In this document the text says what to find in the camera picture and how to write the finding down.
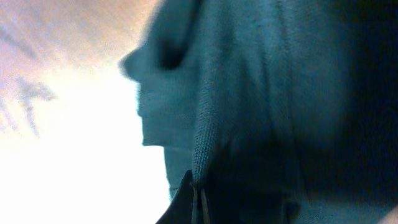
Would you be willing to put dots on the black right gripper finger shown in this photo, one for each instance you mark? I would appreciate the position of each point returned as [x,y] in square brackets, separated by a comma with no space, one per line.
[181,206]

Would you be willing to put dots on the black t-shirt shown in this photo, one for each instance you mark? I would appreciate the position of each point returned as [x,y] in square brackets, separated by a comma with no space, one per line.
[284,111]

